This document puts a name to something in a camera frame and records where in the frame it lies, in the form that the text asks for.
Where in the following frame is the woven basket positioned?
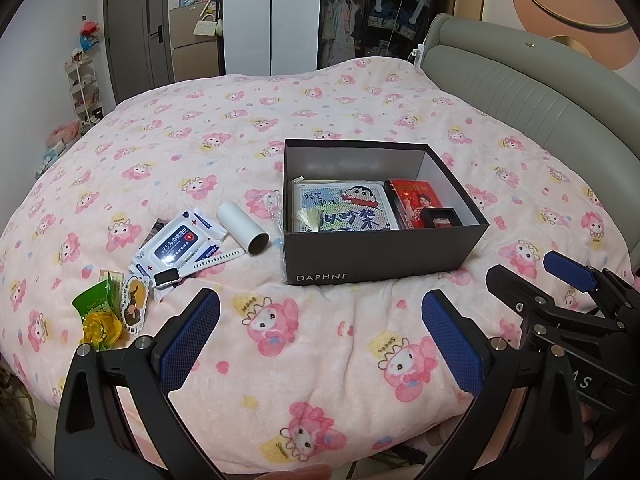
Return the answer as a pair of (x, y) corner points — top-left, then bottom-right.
(0, 365), (37, 443)

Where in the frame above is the pink flower bouquet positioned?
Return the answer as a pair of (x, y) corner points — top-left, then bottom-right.
(47, 120), (81, 148)

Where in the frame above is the pink cartoon printed blanket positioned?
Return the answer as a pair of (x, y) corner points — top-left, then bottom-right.
(0, 56), (636, 480)

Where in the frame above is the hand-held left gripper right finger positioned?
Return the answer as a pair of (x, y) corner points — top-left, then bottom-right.
(421, 289), (586, 480)

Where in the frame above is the grey padded bed headboard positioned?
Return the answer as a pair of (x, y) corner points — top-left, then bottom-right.
(422, 12), (640, 273)

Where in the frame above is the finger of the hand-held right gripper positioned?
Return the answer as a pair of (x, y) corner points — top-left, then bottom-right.
(486, 266), (623, 333)
(544, 251), (640, 311)

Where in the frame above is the clear plastic bag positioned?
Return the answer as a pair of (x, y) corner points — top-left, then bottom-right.
(265, 190), (286, 248)

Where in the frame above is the dark photo card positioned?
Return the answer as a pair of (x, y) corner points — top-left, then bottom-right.
(147, 218), (171, 246)

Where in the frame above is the blue white wet wipes pack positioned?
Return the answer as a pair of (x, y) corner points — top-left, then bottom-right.
(131, 215), (226, 275)
(175, 207), (251, 281)

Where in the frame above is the red printed packet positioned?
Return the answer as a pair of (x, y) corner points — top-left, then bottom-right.
(387, 179), (453, 231)

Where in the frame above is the white lint roller refill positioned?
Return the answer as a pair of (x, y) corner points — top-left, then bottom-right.
(216, 202), (270, 255)

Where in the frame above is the round peach wall decoration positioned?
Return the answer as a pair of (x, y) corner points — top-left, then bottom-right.
(510, 0), (636, 41)

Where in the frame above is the dark cardboard shoe box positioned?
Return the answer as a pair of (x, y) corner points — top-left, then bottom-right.
(282, 138), (490, 287)

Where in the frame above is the glass display cabinet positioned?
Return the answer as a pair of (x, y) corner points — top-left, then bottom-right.
(320, 0), (443, 61)

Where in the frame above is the white handbag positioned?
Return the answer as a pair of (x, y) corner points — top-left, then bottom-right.
(194, 15), (223, 38)

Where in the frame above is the white wardrobe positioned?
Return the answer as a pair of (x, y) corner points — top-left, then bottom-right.
(222, 0), (323, 78)

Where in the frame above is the cartoon bead picture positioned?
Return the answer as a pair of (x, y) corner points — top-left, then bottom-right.
(291, 180), (401, 233)

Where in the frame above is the white shelf rack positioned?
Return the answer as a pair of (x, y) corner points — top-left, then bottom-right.
(65, 52), (103, 128)

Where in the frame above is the grey door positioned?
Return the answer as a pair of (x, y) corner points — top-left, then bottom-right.
(103, 0), (173, 106)

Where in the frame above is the cream tassel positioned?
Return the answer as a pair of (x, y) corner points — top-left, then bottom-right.
(292, 210), (321, 233)

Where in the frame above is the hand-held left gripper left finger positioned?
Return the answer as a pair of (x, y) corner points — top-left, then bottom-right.
(54, 287), (226, 480)

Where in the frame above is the beige cabinet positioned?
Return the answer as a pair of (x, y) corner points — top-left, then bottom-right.
(168, 2), (224, 81)

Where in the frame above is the green snack packet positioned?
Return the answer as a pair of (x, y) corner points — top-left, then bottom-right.
(71, 280), (123, 322)

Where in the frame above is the small black box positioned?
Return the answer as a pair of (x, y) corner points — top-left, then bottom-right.
(419, 207), (461, 228)

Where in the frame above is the red plush toy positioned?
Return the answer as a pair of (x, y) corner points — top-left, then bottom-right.
(79, 19), (101, 51)

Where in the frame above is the yellow candy packet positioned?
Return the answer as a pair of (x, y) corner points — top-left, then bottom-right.
(82, 311), (123, 348)

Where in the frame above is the cartoon sticker card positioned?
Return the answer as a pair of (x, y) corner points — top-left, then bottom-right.
(120, 272), (151, 333)

